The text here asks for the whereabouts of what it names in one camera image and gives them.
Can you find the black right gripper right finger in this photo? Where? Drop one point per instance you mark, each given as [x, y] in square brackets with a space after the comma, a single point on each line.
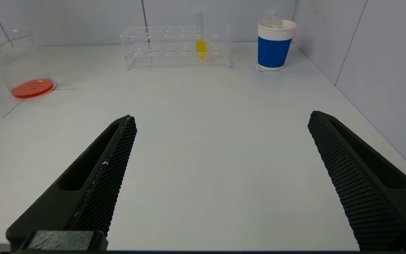
[365, 190]

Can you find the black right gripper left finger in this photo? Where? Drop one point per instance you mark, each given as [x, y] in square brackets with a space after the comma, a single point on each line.
[90, 190]

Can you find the test tube with red pigment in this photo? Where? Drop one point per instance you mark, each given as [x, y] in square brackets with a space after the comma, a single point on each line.
[275, 19]

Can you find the clear glass beaker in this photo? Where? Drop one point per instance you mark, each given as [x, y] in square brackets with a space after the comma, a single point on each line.
[30, 81]

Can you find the clear acrylic test tube rack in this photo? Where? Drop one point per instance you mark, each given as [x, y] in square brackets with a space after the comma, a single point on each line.
[167, 53]

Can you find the test tube with yellow pigment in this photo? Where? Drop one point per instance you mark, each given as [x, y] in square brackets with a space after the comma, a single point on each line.
[201, 47]

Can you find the blue and white paper cup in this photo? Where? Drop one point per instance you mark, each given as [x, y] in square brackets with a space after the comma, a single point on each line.
[273, 51]

